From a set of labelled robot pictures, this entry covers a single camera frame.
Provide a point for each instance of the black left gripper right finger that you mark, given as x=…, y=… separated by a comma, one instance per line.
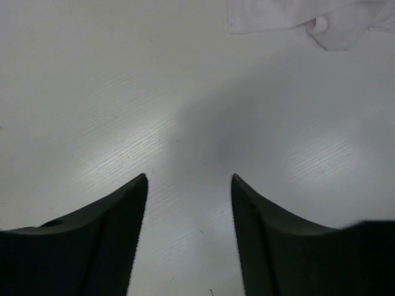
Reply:
x=281, y=253

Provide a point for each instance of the white tank top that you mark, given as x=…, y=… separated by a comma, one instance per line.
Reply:
x=334, y=25

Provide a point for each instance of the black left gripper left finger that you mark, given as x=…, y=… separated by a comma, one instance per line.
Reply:
x=87, y=252

